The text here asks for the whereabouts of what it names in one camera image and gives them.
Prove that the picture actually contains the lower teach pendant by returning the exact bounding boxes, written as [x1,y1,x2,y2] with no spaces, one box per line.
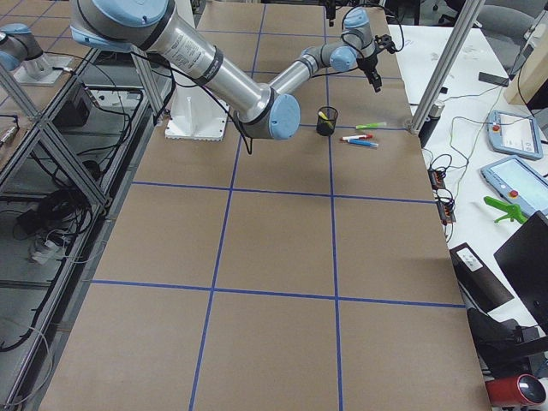
[480,155,547,217]

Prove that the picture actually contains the green plastic clamp tool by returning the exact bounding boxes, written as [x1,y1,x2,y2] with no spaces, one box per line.
[483,196,527,224]

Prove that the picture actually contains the teach pendant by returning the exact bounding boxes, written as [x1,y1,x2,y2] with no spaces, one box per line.
[486,110,544,160]
[480,155,547,217]

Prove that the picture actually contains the black robot wrist cable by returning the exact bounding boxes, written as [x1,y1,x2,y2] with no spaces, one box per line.
[128,4,406,156]

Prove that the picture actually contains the green highlighter pen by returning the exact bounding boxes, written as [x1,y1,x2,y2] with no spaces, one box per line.
[355,122,387,130]

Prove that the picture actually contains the black cardboard box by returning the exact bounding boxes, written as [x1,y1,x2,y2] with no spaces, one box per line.
[450,243,514,313]

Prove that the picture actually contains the black mesh pen holder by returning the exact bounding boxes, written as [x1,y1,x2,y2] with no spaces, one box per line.
[316,106,338,136]

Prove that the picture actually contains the blue marker pen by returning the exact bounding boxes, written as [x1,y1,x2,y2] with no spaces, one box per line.
[348,139,379,149]

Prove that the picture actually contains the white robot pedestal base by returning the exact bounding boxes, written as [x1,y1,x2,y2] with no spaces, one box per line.
[162,0,228,141]

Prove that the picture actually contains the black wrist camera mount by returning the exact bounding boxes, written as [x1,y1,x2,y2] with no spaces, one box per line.
[374,34,398,54]

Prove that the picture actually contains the yellow highlighter pen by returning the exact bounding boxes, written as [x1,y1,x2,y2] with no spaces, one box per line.
[318,111,332,128]

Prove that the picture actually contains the orange black connector block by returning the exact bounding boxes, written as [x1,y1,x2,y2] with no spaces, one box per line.
[427,169,446,190]

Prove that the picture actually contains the black water bottle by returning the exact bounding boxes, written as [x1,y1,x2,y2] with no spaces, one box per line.
[418,100,445,148]

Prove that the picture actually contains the red cylindrical speaker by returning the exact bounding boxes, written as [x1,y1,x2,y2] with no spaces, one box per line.
[485,374,547,408]

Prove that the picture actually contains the black monitor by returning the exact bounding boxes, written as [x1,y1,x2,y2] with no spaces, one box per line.
[494,211,548,333]

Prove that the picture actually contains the upper teach pendant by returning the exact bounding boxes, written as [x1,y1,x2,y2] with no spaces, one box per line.
[486,110,544,160]

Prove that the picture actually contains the aluminium frame post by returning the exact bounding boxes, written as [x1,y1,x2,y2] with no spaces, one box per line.
[408,0,485,134]

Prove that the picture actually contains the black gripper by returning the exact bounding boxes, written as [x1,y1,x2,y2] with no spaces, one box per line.
[357,54,382,92]

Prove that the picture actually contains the red marker pen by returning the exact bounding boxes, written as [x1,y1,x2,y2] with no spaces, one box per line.
[340,134,373,141]

